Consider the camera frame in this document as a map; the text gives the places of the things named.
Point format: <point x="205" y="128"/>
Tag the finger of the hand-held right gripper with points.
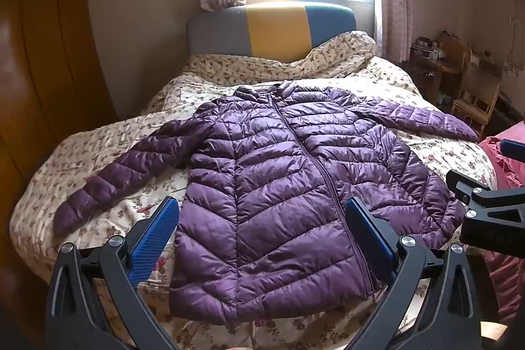
<point x="502" y="200"/>
<point x="512" y="148"/>

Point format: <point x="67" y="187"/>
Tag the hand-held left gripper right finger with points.
<point x="375" y="239"/>

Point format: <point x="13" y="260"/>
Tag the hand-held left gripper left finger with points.
<point x="155" y="237"/>

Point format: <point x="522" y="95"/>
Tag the purple puffer jacket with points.
<point x="266" y="190"/>

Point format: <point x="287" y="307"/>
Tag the wooden chair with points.
<point x="478" y="87"/>

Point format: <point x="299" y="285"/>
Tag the pink cloth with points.
<point x="505" y="276"/>

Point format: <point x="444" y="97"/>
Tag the cluttered wooden desk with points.
<point x="430" y="65"/>

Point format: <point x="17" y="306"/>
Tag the floral quilt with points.
<point x="369" y="79"/>

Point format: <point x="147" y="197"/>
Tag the wooden wardrobe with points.
<point x="41" y="67"/>

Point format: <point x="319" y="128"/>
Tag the grey yellow blue headboard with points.
<point x="279" y="30"/>

